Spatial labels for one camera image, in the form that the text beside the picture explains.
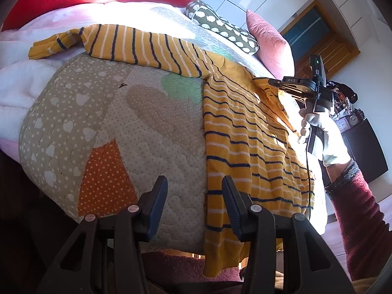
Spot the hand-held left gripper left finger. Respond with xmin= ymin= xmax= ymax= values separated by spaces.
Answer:
xmin=37 ymin=175 xmax=169 ymax=294

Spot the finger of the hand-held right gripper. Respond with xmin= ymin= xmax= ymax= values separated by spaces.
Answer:
xmin=268 ymin=76 xmax=313 ymax=100

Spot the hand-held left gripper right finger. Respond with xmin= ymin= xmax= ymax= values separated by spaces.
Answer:
xmin=222 ymin=175 xmax=356 ymax=294

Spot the yellow striped sweater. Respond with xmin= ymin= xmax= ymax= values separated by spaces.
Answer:
xmin=29 ymin=24 xmax=317 ymax=278

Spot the person's right forearm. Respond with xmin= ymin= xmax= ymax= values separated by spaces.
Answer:
xmin=323 ymin=159 xmax=392 ymax=282

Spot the person's right hand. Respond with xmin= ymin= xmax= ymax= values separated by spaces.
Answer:
xmin=298 ymin=112 xmax=351 ymax=168

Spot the wooden framed door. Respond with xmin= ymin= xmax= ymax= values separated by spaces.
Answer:
xmin=280 ymin=0 xmax=361 ymax=83

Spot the pink fuzzy rug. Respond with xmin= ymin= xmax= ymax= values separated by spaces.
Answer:
xmin=140 ymin=249 xmax=246 ymax=286

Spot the black cabinet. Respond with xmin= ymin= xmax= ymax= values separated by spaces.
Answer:
xmin=339 ymin=119 xmax=390 ymax=185

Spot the quilted patchwork blanket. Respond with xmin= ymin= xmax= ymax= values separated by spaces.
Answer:
xmin=18 ymin=5 xmax=329 ymax=252

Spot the green patterned pillow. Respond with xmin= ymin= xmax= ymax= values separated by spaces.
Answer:
xmin=185 ymin=0 xmax=261 ymax=56

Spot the white fleece blanket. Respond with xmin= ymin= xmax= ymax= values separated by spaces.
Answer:
xmin=0 ymin=1 xmax=101 ymax=163

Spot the pink corduroy pillow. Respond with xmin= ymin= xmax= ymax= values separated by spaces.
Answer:
xmin=246 ymin=9 xmax=296 ymax=80

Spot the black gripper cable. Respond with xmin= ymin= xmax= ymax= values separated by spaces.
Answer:
xmin=304 ymin=129 xmax=317 ymax=221

